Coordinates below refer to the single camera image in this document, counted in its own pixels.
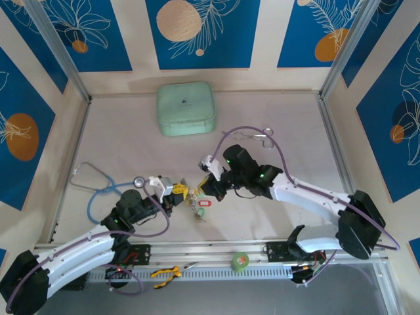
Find metal keyring with keys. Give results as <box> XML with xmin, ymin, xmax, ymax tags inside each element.
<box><xmin>178</xmin><ymin>177</ymin><xmax>208</xmax><ymax>223</ymax></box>

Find green tape roll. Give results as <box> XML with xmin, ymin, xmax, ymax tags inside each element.
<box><xmin>231</xmin><ymin>251</ymin><xmax>250</xmax><ymax>272</ymax></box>

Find small circuit board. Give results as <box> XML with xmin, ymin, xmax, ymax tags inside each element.
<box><xmin>291</xmin><ymin>264</ymin><xmax>327</xmax><ymax>284</ymax></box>
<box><xmin>104</xmin><ymin>264</ymin><xmax>133</xmax><ymax>280</ymax></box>

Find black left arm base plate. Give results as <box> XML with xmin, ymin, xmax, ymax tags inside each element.
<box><xmin>113</xmin><ymin>243</ymin><xmax>152</xmax><ymax>266</ymax></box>

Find yellow and black pliers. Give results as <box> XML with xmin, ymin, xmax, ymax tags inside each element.
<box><xmin>150</xmin><ymin>262</ymin><xmax>200</xmax><ymax>289</ymax></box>

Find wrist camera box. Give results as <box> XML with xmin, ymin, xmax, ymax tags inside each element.
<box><xmin>148</xmin><ymin>175</ymin><xmax>175</xmax><ymax>201</ymax></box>
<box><xmin>198</xmin><ymin>154</ymin><xmax>224</xmax><ymax>181</ymax></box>

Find aluminium mounting rail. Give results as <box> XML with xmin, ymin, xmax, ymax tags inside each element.
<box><xmin>32</xmin><ymin>239</ymin><xmax>388</xmax><ymax>267</ymax></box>

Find slotted grey cable duct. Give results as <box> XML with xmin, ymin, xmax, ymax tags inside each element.
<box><xmin>88</xmin><ymin>266</ymin><xmax>293</xmax><ymax>284</ymax></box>

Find mint green zip case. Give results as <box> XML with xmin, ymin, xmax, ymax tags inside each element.
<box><xmin>155</xmin><ymin>81</ymin><xmax>217</xmax><ymax>137</ymax></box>

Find metal wire tongs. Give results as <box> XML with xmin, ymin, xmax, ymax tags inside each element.
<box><xmin>222</xmin><ymin>127</ymin><xmax>276</xmax><ymax>151</ymax></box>

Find aluminium table side rail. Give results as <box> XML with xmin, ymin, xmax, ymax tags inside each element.
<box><xmin>47</xmin><ymin>98</ymin><xmax>93</xmax><ymax>245</ymax></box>
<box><xmin>317</xmin><ymin>94</ymin><xmax>367</xmax><ymax>232</ymax></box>

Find aluminium frame post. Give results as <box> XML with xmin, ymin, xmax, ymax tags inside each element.
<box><xmin>318</xmin><ymin>0</ymin><xmax>381</xmax><ymax>100</ymax></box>
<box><xmin>24</xmin><ymin>0</ymin><xmax>92</xmax><ymax>103</ymax></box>

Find blue and silver stethoscope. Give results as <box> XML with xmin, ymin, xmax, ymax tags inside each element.
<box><xmin>70</xmin><ymin>161</ymin><xmax>145</xmax><ymax>224</ymax></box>

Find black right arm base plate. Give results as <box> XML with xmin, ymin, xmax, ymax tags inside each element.
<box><xmin>262</xmin><ymin>241</ymin><xmax>329</xmax><ymax>263</ymax></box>

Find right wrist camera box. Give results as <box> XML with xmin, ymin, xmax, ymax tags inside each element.
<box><xmin>198</xmin><ymin>154</ymin><xmax>224</xmax><ymax>181</ymax></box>

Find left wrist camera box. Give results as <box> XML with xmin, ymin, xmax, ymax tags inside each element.
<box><xmin>148</xmin><ymin>175</ymin><xmax>175</xmax><ymax>201</ymax></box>

